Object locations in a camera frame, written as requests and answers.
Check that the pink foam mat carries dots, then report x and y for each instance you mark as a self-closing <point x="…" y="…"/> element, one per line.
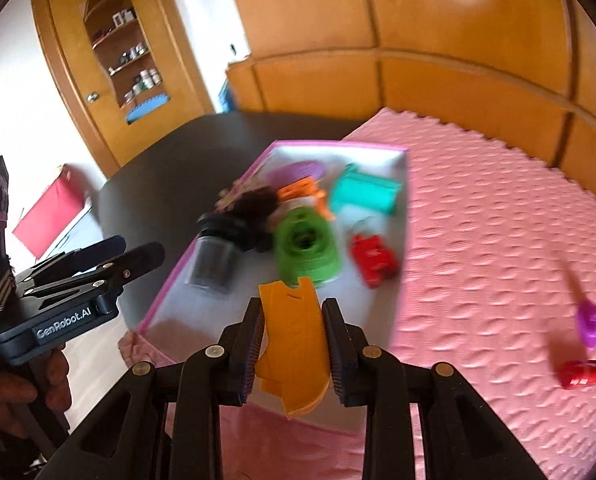
<point x="478" y="210"/>

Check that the red toy car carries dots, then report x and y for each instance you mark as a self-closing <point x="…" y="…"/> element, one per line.
<point x="580" y="374"/>
<point x="373" y="260"/>

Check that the wooden door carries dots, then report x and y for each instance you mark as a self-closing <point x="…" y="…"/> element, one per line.
<point x="72" y="60"/>

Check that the person's left hand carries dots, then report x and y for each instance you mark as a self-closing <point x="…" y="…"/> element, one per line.
<point x="7" y="392"/>

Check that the purple ribbed lid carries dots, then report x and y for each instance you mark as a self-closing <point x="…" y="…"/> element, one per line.
<point x="293" y="172"/>

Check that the white photo frame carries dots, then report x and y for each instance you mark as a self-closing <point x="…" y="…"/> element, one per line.
<point x="121" y="19"/>

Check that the brown plastic piece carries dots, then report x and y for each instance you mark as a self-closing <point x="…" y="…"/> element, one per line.
<point x="255" y="207"/>

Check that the small orange toy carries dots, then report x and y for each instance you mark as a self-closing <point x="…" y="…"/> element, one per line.
<point x="303" y="190"/>

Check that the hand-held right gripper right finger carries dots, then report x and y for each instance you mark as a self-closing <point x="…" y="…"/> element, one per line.
<point x="335" y="350"/>

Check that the green and white plastic device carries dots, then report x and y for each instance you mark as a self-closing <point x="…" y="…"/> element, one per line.
<point x="303" y="245"/>

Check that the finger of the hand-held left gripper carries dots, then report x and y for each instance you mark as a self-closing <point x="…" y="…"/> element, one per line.
<point x="142" y="257"/>
<point x="105" y="246"/>

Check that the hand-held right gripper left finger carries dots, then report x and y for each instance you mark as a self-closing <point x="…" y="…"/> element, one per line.
<point x="253" y="350"/>

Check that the dark grey plastic cup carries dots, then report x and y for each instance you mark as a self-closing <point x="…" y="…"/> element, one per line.
<point x="210" y="265"/>

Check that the blue foam mat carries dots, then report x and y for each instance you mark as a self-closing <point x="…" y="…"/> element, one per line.
<point x="147" y="108"/>

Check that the teal ribbed plastic cup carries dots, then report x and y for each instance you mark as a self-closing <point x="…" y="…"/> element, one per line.
<point x="363" y="192"/>

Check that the metal door knob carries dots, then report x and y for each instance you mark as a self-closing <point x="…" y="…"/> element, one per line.
<point x="92" y="97"/>

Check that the orange plastic cone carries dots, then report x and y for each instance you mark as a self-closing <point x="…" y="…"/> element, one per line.
<point x="293" y="340"/>

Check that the pink cardboard box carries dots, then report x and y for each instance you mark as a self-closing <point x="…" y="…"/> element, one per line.
<point x="202" y="320"/>

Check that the group of white bottles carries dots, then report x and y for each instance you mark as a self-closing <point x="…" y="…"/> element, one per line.
<point x="146" y="82"/>

